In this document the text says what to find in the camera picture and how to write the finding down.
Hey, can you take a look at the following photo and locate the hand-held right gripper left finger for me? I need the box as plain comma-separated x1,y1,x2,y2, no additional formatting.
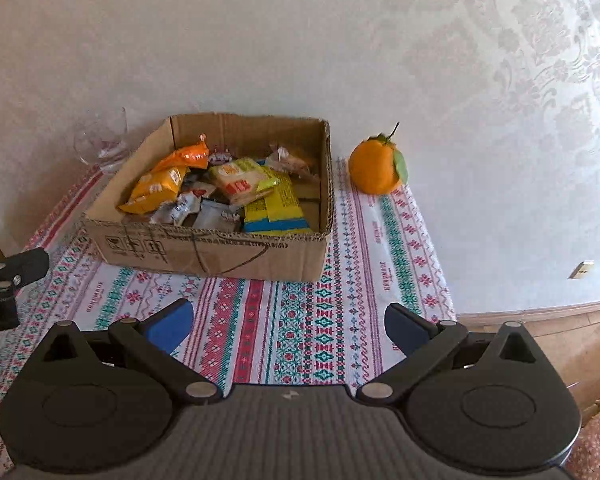
42,298,224,404

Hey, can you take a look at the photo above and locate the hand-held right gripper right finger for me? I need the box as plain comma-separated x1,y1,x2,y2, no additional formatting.
356,302,552,404

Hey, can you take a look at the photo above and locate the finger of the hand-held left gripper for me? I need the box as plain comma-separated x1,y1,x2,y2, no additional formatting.
0,248,50,288

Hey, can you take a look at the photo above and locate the brown cardboard box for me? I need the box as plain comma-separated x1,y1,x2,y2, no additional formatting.
82,114,334,283

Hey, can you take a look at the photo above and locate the white and blue snack packet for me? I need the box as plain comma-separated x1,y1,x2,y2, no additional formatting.
149,192,201,226

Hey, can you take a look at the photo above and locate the black snack packet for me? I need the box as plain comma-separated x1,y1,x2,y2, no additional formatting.
195,199,244,233

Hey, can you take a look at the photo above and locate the orange bread packet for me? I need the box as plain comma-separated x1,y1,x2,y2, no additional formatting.
117,165,189,216

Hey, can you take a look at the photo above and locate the long yellow and blue packet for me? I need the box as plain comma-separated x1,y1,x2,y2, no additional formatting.
242,170,314,234

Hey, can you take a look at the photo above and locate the yellow cracker packet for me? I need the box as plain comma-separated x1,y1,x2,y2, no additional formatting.
209,157,281,206

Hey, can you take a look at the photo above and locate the orange snack packet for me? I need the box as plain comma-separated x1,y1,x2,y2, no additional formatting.
152,134,211,173

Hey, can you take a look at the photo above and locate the clear round pastry packet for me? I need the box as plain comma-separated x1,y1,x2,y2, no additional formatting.
265,142,321,181

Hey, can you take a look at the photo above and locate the patterned tablecloth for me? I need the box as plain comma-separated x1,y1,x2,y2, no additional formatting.
0,157,458,480

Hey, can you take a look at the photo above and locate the clear glass mug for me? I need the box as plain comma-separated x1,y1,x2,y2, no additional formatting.
74,107,131,174

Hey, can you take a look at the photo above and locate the orange fruit with leaf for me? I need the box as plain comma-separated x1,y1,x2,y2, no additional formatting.
348,122,409,196

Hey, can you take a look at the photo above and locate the pink fuzzy cloth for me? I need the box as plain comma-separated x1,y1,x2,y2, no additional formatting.
564,384,600,480

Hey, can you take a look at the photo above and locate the wall socket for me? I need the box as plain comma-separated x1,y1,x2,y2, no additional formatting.
568,260,596,281

